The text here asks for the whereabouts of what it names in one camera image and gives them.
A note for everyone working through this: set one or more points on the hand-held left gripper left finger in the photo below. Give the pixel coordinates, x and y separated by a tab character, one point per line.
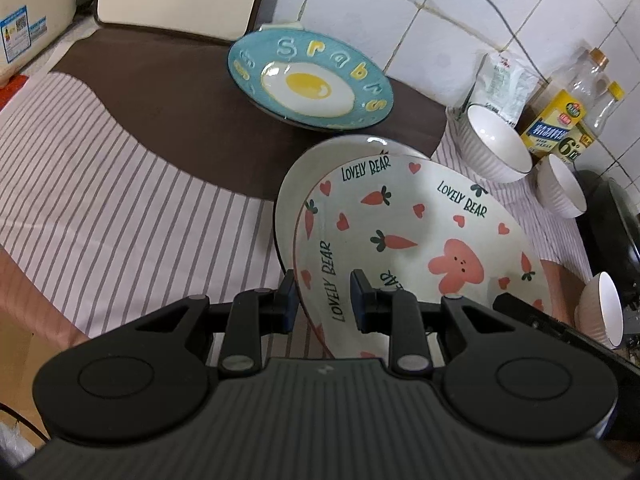
288	302

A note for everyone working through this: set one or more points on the carrot and bunny print plate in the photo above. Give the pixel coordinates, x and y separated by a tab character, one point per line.
425	220

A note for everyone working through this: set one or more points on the black wok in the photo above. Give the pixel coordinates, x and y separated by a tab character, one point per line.
600	210

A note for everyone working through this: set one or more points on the white plastic packet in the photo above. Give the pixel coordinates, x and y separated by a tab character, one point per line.
505	80

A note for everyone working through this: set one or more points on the large white ribbed bowl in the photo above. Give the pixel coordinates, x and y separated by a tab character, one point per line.
492	135

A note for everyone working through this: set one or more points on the red cloth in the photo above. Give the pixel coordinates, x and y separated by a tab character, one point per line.
10	91

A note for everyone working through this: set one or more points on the striped brown and pink tablecloth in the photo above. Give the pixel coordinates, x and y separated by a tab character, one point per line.
125	160

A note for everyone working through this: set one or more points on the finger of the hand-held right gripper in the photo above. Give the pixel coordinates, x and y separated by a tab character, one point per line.
530	315

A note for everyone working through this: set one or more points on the glass wok lid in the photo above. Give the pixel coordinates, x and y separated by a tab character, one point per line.
625	220

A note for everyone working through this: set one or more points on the amber cap yellow label bottle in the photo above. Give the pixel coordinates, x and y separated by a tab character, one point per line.
552	120

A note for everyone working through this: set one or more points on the blue fried egg print plate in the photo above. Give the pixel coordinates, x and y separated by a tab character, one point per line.
310	85

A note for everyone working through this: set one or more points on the clear bottle with yellow cap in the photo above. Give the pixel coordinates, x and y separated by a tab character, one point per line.
575	147

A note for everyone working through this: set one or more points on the plain white plate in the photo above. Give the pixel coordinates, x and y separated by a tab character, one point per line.
300	185

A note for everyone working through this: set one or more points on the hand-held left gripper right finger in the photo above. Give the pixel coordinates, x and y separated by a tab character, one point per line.
358	302

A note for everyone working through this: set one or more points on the white appliance with label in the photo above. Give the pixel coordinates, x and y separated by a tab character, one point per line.
35	10

